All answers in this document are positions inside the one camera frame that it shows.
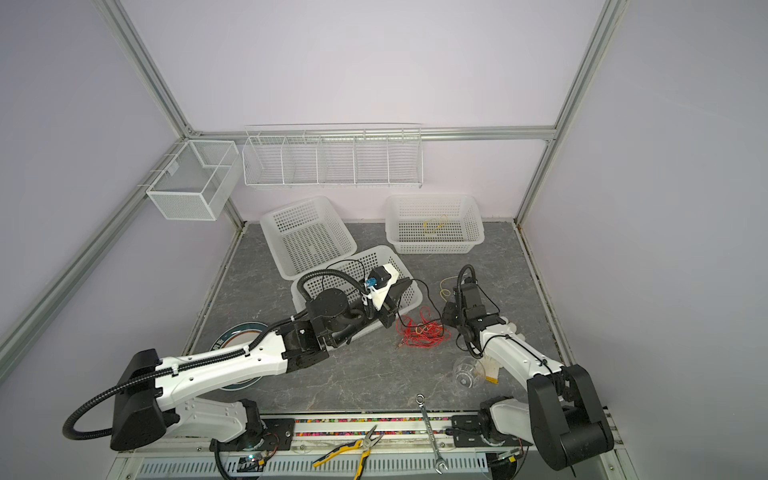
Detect red cable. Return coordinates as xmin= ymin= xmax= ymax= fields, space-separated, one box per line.
xmin=395 ymin=307 xmax=452 ymax=349

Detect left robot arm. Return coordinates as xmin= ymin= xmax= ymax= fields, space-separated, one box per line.
xmin=62 ymin=264 xmax=412 ymax=451

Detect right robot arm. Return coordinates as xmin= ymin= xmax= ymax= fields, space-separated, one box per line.
xmin=441 ymin=264 xmax=615 ymax=471

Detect white basket centre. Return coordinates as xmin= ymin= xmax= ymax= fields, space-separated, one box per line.
xmin=304 ymin=245 xmax=425 ymax=319

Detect white basket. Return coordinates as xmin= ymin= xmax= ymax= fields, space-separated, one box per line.
xmin=304 ymin=245 xmax=425 ymax=319
xmin=259 ymin=196 xmax=357 ymax=281
xmin=385 ymin=194 xmax=485 ymax=255

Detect clear plastic cup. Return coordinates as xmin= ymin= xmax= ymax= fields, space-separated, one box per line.
xmin=452 ymin=356 xmax=486 ymax=389

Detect white work glove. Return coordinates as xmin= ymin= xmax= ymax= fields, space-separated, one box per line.
xmin=479 ymin=356 xmax=501 ymax=384

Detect silver wrench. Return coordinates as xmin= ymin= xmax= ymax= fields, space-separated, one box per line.
xmin=415 ymin=393 xmax=448 ymax=475

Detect white basket back right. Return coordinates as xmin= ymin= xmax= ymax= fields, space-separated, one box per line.
xmin=385 ymin=194 xmax=485 ymax=255

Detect white basket back left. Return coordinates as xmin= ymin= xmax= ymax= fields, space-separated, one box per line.
xmin=259 ymin=196 xmax=357 ymax=281

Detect round plate green rim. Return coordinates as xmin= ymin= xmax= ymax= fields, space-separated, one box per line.
xmin=210 ymin=322 xmax=268 ymax=392

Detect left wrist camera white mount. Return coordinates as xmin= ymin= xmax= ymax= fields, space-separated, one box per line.
xmin=363 ymin=263 xmax=400 ymax=311

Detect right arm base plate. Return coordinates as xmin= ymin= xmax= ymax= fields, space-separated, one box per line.
xmin=446 ymin=412 xmax=532 ymax=448

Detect aluminium frame rails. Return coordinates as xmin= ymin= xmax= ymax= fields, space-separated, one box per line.
xmin=118 ymin=400 xmax=537 ymax=457

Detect yellow handled pliers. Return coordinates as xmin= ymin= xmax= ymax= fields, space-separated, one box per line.
xmin=312 ymin=425 xmax=383 ymax=480

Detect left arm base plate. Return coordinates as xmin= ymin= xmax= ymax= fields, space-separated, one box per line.
xmin=219 ymin=417 xmax=296 ymax=452

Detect white wire wall rack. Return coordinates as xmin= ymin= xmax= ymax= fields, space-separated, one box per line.
xmin=241 ymin=123 xmax=424 ymax=187

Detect white mesh wall box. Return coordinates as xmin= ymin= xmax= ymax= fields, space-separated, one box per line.
xmin=147 ymin=140 xmax=243 ymax=221

